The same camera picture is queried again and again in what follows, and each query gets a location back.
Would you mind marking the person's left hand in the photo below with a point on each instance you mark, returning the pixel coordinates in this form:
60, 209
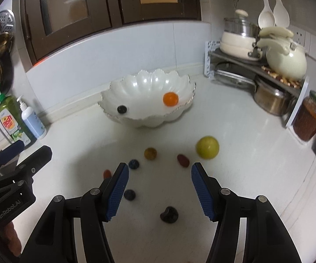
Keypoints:
13, 241

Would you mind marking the small yellow-brown fruit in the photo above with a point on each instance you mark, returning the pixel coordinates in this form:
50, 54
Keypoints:
150, 153

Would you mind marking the blueberry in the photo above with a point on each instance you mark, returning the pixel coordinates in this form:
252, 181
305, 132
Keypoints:
129, 194
133, 164
122, 109

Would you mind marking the small orange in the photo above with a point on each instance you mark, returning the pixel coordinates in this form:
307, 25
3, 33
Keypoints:
170, 99

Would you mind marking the white pump bottle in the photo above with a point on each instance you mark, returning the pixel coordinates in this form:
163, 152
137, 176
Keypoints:
33, 123

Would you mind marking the white rice paddle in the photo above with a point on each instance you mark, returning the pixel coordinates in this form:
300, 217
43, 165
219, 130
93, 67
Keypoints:
281, 13

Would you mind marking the white plastic ladle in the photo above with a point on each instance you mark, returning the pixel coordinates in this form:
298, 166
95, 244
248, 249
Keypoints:
266, 16

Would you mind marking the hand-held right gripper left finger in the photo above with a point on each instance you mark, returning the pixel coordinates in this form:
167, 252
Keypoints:
116, 191

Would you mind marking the green dish soap bottle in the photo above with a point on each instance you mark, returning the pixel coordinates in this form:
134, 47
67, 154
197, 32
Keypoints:
8, 120

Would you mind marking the red cherry tomato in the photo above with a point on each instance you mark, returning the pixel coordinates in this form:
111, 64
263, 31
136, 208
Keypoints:
107, 173

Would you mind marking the white scalloped bowl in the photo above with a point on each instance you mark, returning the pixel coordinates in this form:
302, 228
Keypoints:
147, 85

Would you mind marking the white pot with glass lid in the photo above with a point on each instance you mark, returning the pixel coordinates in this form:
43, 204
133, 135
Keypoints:
237, 46

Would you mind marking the cream kettle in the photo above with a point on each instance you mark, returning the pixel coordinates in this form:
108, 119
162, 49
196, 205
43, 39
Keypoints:
284, 63

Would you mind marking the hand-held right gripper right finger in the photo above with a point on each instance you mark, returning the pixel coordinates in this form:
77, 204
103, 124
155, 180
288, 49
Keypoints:
202, 191

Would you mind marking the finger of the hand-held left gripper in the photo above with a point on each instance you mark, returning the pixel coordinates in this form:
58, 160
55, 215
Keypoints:
10, 150
37, 157

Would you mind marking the steel pot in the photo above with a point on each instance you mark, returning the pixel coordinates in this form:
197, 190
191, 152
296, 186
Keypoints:
270, 101

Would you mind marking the white grey corner rack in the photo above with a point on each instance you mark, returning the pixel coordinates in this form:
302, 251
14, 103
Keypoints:
229, 57

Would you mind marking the glass pot lid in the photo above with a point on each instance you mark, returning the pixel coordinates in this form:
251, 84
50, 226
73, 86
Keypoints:
229, 70

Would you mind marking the glass jar with orange preserve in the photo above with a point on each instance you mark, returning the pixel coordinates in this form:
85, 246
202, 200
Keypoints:
308, 120

